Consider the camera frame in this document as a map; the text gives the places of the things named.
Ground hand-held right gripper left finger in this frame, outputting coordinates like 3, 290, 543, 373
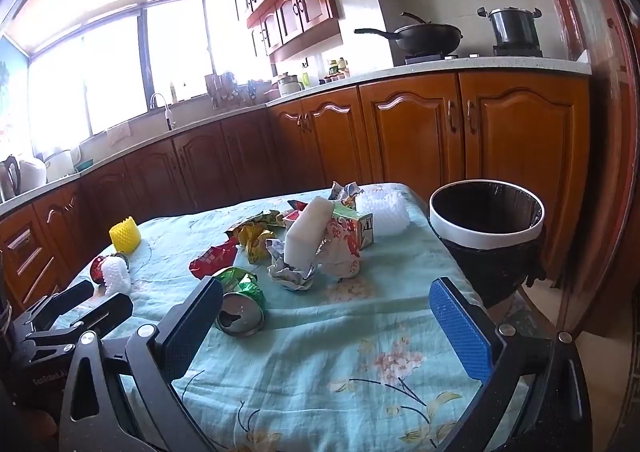
59, 276, 224, 452

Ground white speckled countertop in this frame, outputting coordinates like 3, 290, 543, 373
0, 54, 593, 218

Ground small white foam fruit net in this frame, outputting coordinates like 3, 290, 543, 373
101, 253, 132, 294

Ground white lidded jar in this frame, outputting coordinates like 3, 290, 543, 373
277, 73, 303, 97

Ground steel stock pot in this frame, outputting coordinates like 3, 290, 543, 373
476, 6, 543, 49

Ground gas stove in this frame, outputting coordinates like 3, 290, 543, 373
402, 44, 546, 65

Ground white rimmed trash bin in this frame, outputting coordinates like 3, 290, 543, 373
429, 179, 547, 310

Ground small red wrapper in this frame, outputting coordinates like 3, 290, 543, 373
286, 199, 310, 228

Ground white foam block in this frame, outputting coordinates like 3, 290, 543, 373
284, 195, 335, 267

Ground red snack wrapper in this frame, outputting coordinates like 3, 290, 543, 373
188, 238, 240, 280

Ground wooden lower cabinets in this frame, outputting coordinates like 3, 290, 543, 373
0, 72, 593, 313

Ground chrome faucet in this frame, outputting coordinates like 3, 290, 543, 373
150, 93, 176, 132

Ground steel kettle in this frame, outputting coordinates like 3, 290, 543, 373
0, 154, 21, 203

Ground white rag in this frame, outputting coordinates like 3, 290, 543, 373
104, 121, 133, 142

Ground black wok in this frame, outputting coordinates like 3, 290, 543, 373
354, 12, 464, 56

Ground crumpled silver paper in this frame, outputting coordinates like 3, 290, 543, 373
265, 238, 321, 292

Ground white pot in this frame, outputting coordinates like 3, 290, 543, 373
45, 148, 81, 178

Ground group of condiment bottles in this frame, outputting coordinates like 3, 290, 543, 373
320, 57, 351, 85

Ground yellow snack bag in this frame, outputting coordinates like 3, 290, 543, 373
225, 209, 286, 264

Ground wooden door frame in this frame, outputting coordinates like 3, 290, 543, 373
530, 0, 640, 338

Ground white rice cooker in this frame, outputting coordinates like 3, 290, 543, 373
17, 157, 48, 193

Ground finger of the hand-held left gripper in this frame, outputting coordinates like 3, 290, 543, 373
24, 292, 134, 359
19, 279, 96, 333

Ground yellow foam fruit net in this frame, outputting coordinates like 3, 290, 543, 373
109, 215, 140, 253

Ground dish rack with utensils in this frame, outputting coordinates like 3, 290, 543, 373
204, 72, 273, 108

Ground kitchen window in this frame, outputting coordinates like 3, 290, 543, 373
5, 0, 273, 158

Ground crushed green drink can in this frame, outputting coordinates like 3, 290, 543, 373
214, 267, 267, 337

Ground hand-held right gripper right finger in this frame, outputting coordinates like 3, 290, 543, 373
429, 276, 593, 452

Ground crumpled foil wrapper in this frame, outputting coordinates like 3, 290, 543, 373
328, 180, 363, 208

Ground green drink carton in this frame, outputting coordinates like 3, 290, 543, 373
332, 202, 375, 250

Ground light blue floral tablecloth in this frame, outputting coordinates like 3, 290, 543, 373
50, 182, 531, 452

